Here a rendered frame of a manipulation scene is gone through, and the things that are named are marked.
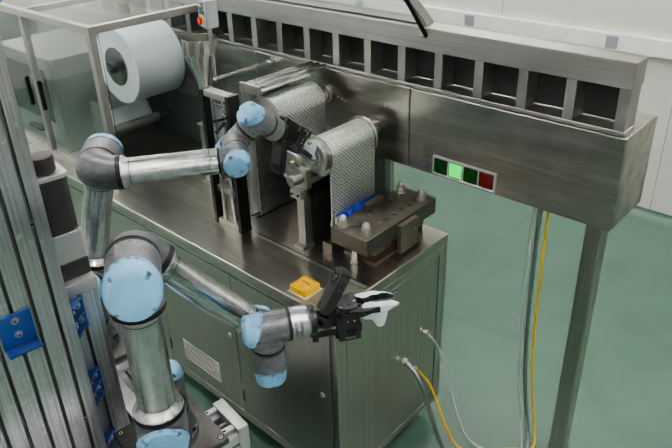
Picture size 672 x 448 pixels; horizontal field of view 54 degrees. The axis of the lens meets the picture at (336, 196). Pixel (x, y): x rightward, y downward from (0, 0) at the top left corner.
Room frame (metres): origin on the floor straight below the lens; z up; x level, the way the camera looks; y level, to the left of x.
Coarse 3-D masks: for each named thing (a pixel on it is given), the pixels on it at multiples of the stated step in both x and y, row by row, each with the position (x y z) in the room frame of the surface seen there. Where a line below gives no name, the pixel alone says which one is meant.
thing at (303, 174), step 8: (296, 168) 2.08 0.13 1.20; (304, 168) 2.07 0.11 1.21; (296, 176) 2.05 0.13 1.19; (304, 176) 2.05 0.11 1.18; (304, 184) 2.06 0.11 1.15; (296, 192) 2.04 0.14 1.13; (304, 192) 2.04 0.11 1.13; (304, 200) 2.05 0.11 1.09; (304, 208) 2.05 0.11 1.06; (304, 216) 2.05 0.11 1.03; (304, 224) 2.05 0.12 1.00; (304, 232) 2.05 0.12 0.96; (312, 232) 2.07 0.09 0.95; (304, 240) 2.05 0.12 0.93; (312, 240) 2.07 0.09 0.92; (304, 248) 2.03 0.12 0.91
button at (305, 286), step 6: (294, 282) 1.80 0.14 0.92; (300, 282) 1.80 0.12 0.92; (306, 282) 1.80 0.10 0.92; (312, 282) 1.79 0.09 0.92; (294, 288) 1.77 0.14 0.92; (300, 288) 1.76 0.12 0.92; (306, 288) 1.76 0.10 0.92; (312, 288) 1.77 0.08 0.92; (318, 288) 1.79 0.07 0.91; (300, 294) 1.75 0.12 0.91; (306, 294) 1.74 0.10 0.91
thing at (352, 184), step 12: (372, 156) 2.20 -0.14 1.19; (348, 168) 2.10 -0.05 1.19; (360, 168) 2.15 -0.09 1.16; (372, 168) 2.20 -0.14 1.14; (336, 180) 2.05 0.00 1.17; (348, 180) 2.10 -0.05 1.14; (360, 180) 2.15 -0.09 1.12; (372, 180) 2.20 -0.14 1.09; (336, 192) 2.05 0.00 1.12; (348, 192) 2.10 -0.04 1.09; (360, 192) 2.15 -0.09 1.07; (372, 192) 2.20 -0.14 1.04; (336, 204) 2.05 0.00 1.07; (348, 204) 2.10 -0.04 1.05
